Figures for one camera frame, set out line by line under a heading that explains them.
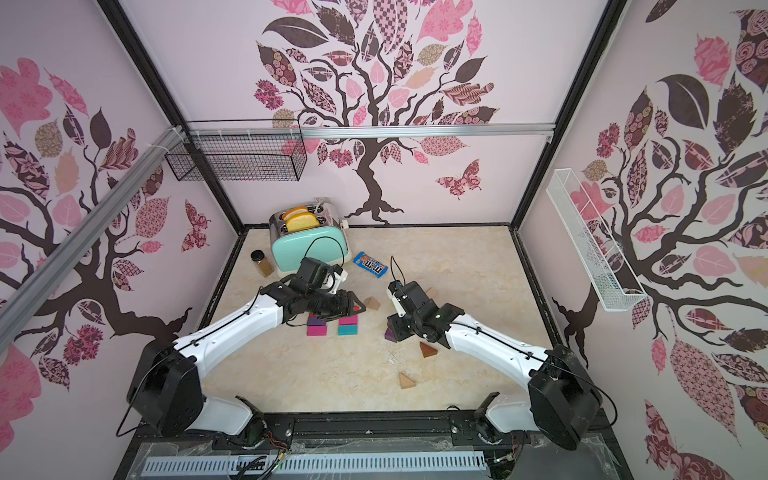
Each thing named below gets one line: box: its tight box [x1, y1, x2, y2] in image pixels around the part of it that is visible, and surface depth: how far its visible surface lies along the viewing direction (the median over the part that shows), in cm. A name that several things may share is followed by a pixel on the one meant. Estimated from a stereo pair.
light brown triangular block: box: [399, 371, 417, 389], surface depth 83 cm
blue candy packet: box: [353, 252, 389, 278], surface depth 109 cm
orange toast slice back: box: [281, 206, 308, 224], surface depth 100 cm
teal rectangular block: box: [337, 325, 359, 336], surface depth 93 cm
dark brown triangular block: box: [420, 342, 438, 358], surface depth 87 cm
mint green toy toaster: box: [269, 202, 353, 276], surface depth 99 cm
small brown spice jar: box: [250, 249, 275, 278], surface depth 102 cm
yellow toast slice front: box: [286, 212, 320, 232], surface depth 97 cm
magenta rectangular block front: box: [307, 325, 328, 336], surface depth 94 cm
